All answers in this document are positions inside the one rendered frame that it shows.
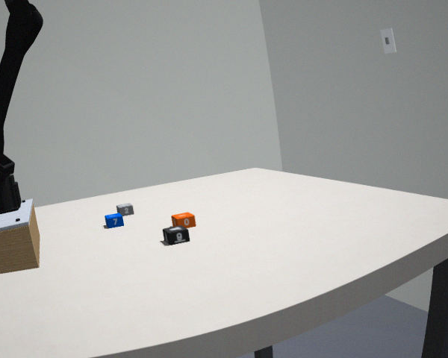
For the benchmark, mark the blue block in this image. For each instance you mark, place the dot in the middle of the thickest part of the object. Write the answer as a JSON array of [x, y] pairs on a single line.
[[114, 220]]

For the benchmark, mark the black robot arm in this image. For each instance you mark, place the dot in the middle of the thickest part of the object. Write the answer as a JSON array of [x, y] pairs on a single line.
[[24, 24]]

